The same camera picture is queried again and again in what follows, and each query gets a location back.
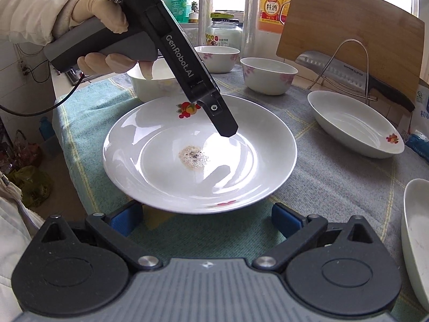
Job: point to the glass jar with lid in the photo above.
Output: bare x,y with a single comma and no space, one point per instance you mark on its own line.
223,33

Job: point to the steel kitchen knife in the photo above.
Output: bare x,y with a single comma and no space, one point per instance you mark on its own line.
321,62

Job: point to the person's left hand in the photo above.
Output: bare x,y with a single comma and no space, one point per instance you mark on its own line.
100,8

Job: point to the wooden cutting board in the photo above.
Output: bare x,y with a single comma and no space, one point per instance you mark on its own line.
335,16

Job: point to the plain white plate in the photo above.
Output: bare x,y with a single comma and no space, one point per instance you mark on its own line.
417,234

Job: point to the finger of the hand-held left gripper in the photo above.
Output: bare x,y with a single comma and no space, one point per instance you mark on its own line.
223,120

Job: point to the teal towel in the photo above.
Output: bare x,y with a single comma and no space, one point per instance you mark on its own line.
80,134

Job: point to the person's white jacket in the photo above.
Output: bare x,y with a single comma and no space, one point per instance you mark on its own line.
13,241

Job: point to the oval white fruit-print dish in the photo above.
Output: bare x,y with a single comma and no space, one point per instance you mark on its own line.
348,120

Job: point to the small potted plant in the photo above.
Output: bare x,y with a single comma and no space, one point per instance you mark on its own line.
193,11

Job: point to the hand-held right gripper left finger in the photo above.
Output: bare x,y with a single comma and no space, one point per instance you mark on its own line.
125,218

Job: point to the large round fruit-print plate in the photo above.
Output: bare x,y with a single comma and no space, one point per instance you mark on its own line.
167,181

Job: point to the white pink-flower bowl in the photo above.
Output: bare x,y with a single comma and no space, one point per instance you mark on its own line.
150,89
268,80
221,62

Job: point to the red plastic bag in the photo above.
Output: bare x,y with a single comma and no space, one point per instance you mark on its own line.
26,151

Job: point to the clear plastic wrap roll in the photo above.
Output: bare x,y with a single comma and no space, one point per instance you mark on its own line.
251,23

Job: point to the yellow-green plastic bag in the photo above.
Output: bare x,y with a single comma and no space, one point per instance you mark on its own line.
32,186

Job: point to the white seasoning bag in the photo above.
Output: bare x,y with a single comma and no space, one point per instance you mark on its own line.
420,107

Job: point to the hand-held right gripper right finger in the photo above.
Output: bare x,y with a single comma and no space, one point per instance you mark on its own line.
288,219

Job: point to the blue plastic bag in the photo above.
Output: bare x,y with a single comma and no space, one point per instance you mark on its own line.
417,146

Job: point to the grey checked table mat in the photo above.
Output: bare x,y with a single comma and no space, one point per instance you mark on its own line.
335,181

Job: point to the green detergent bottle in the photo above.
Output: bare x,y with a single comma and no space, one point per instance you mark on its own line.
181,6

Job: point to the person's left forearm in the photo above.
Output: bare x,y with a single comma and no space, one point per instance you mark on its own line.
26,0

